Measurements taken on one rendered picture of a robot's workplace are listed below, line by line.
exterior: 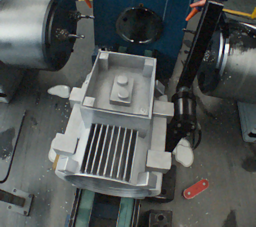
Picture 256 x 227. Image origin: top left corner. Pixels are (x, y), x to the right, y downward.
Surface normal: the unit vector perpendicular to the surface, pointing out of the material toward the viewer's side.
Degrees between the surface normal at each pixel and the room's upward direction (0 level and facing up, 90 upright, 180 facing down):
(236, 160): 0
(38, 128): 0
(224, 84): 84
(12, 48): 77
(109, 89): 0
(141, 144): 36
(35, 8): 28
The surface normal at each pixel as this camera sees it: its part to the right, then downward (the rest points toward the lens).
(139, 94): 0.06, -0.58
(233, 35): -0.02, -0.14
